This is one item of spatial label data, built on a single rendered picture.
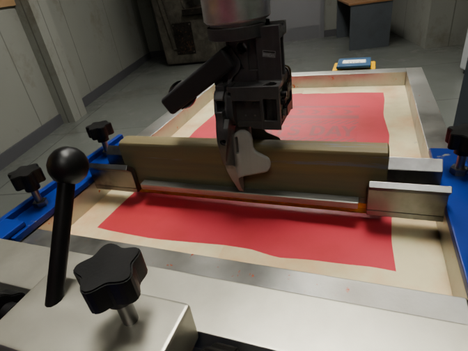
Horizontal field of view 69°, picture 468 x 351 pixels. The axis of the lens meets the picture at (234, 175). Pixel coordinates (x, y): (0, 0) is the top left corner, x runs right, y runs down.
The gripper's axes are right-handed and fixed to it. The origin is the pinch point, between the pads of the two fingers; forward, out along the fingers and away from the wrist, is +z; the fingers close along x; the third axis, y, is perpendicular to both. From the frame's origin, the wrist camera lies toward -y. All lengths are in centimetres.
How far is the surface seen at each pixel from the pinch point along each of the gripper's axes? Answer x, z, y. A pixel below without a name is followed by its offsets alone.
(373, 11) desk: 552, 48, 20
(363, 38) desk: 549, 85, 8
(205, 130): 26.3, 5.3, -18.2
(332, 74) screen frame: 57, 2, 7
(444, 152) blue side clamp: 10.5, 0.6, 27.1
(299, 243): -7.0, 5.3, 9.4
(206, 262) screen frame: -15.8, 1.8, 0.9
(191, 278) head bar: -22.2, -3.3, 3.3
